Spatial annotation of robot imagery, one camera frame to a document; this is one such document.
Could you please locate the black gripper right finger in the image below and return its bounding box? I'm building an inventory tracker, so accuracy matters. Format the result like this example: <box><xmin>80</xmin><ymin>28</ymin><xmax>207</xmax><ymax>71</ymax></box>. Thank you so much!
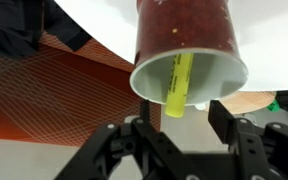
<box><xmin>207</xmin><ymin>99</ymin><xmax>288</xmax><ymax>180</ymax></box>

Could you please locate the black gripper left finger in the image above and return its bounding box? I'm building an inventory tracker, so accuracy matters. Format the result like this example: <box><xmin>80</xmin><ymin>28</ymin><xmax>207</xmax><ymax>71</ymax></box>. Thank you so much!
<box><xmin>53</xmin><ymin>99</ymin><xmax>198</xmax><ymax>180</ymax></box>

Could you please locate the yellow marker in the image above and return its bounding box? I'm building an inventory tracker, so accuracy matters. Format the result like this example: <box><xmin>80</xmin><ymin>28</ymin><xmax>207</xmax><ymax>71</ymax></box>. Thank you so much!
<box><xmin>164</xmin><ymin>53</ymin><xmax>195</xmax><ymax>118</ymax></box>

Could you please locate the red mug white inside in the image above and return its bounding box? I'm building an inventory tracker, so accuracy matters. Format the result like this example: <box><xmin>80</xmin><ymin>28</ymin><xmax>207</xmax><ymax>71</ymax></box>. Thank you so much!
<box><xmin>129</xmin><ymin>0</ymin><xmax>249</xmax><ymax>112</ymax></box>

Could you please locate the green plastic bag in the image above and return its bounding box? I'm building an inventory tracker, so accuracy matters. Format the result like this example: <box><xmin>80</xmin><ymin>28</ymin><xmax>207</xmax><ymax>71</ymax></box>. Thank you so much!
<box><xmin>267</xmin><ymin>99</ymin><xmax>282</xmax><ymax>113</ymax></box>

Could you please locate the red mesh placemat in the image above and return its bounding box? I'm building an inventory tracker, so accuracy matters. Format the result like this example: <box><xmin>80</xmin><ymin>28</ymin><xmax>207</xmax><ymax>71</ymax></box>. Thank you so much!
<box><xmin>0</xmin><ymin>31</ymin><xmax>162</xmax><ymax>148</ymax></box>

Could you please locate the black jacket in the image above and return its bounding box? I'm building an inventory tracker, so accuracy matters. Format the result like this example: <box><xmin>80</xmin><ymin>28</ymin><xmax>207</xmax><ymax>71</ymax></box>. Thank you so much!
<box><xmin>0</xmin><ymin>0</ymin><xmax>93</xmax><ymax>59</ymax></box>

